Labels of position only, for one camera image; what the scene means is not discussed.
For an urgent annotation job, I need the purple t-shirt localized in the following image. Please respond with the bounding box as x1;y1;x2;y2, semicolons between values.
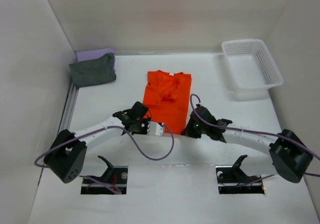
72;48;116;73

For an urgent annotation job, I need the white plastic laundry basket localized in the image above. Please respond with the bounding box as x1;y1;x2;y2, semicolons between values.
221;39;284;93

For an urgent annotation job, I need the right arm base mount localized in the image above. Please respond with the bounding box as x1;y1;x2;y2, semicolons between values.
215;155;265;194

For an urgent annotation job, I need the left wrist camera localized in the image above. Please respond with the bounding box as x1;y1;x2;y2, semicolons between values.
146;121;165;136

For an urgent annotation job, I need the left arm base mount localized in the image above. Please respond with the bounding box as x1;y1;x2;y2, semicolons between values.
79;155;128;195

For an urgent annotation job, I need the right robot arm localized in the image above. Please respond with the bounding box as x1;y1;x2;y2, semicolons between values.
181;104;313;184

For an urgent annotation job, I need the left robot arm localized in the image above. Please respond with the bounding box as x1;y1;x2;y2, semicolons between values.
43;101;148;183

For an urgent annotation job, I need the grey t-shirt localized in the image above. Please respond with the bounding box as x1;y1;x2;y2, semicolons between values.
69;53;117;88

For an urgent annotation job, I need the aluminium rail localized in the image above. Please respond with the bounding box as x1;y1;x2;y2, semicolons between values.
48;50;87;164

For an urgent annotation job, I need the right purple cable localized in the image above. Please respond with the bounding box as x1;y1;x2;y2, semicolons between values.
189;93;320;177

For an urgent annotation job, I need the orange t-shirt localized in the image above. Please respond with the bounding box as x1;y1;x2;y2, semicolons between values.
142;70;192;135

